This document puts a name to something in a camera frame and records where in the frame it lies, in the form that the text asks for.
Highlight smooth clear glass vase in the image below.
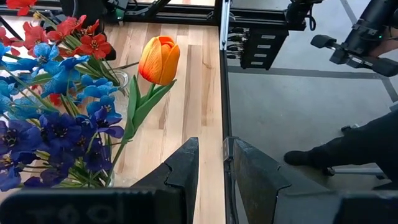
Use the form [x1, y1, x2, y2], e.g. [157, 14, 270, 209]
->
[104, 93, 137, 189]

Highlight orange artificial tulip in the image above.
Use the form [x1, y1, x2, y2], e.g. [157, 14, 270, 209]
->
[104, 35, 181, 187]

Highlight purple artificial flower bunch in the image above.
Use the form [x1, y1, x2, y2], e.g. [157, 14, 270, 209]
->
[0, 107, 125, 192]

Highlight red artificial flower bunch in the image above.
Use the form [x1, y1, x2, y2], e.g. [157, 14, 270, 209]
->
[46, 14, 113, 62]
[0, 0, 50, 57]

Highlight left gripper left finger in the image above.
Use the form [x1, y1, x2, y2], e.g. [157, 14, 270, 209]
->
[130, 136, 200, 224]

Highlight patterned clear glass vase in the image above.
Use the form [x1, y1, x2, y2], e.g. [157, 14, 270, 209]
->
[110, 70, 130, 98]

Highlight person's leg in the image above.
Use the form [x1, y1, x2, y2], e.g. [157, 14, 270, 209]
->
[283, 110, 398, 189]

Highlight person's hand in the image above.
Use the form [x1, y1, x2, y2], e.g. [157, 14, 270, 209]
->
[369, 27, 398, 58]

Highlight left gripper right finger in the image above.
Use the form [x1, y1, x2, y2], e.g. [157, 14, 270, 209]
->
[233, 139, 343, 224]

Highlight black hub white labels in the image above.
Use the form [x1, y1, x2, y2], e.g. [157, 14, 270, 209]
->
[226, 26, 289, 70]

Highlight blue artificial flower bunch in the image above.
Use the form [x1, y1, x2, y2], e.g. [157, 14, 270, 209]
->
[0, 42, 124, 131]

